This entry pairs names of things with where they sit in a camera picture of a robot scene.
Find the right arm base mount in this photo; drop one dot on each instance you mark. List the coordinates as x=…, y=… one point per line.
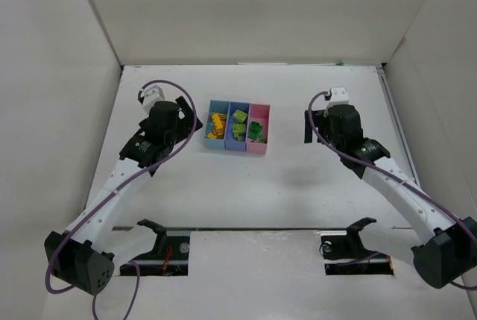
x=344, y=254

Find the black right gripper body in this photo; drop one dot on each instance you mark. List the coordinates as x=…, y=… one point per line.
x=310, y=126

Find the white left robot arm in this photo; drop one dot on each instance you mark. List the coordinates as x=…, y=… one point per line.
x=86, y=255

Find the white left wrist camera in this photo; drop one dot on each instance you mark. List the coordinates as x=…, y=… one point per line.
x=149, y=96

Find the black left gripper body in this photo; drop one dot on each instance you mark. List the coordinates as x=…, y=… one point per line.
x=190, y=118

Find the yellow curved studded brick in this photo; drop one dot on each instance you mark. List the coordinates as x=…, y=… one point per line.
x=219, y=120

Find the purple blue container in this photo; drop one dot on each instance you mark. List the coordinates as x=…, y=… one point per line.
x=231, y=144

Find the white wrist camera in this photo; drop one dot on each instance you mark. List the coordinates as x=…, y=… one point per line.
x=149, y=96
x=336, y=96

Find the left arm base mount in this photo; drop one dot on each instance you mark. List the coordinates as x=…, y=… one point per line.
x=169, y=256

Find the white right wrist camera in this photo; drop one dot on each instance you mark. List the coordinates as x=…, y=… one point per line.
x=336, y=96

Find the dark green 2x2 brick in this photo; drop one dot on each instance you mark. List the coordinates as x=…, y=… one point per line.
x=255, y=127

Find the dark green plate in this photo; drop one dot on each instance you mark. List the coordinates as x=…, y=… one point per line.
x=254, y=135

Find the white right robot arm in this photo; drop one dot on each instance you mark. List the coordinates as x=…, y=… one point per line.
x=442, y=246

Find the pale green curved brick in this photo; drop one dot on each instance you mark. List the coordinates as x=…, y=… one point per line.
x=239, y=130

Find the pink container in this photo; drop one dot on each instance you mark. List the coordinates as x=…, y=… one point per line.
x=258, y=113

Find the yellow butterfly round brick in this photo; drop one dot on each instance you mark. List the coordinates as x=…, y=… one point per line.
x=219, y=133

